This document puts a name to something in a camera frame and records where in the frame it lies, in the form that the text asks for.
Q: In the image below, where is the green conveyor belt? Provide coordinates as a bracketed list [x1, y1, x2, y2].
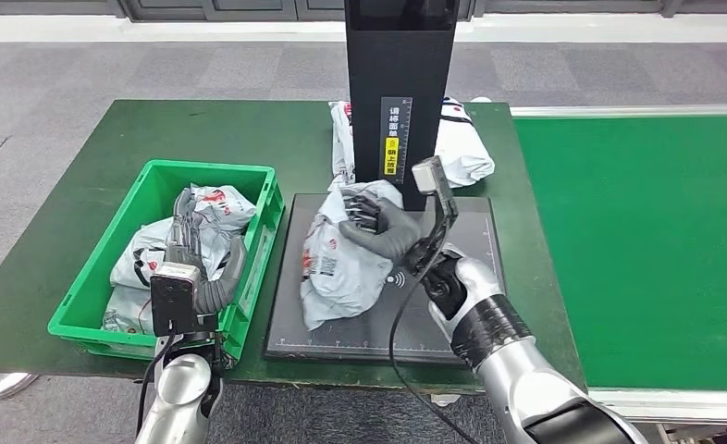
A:
[510, 104, 727, 424]

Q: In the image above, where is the dark grey wall panel frame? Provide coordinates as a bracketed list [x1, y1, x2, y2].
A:
[0, 0, 727, 22]

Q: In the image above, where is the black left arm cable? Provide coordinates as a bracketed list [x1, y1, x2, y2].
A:
[134, 333, 179, 438]

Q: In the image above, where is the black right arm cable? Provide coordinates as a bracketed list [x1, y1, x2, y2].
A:
[388, 223, 482, 444]

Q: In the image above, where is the white plastic mailer parcel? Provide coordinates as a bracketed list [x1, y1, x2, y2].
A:
[328, 97, 497, 192]
[299, 178, 405, 333]
[101, 282, 156, 337]
[109, 183, 258, 290]

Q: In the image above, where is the ruler label sticker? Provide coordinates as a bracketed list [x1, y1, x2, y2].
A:
[379, 96, 413, 186]

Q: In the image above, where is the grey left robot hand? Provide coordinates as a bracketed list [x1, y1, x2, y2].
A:
[166, 186, 248, 315]

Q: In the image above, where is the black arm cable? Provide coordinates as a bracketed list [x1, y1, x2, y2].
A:
[134, 333, 179, 438]
[388, 223, 482, 444]

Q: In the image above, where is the round silver metal base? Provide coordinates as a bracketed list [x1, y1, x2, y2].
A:
[0, 372, 39, 401]

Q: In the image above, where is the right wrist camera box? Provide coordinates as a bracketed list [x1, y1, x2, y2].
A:
[406, 155, 461, 274]

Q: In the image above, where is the green plastic crate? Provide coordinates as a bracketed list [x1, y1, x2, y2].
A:
[47, 159, 286, 363]

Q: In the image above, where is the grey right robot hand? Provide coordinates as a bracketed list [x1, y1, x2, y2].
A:
[338, 188, 425, 263]

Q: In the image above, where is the black inbound scanning machine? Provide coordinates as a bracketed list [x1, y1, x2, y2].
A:
[264, 0, 507, 367]

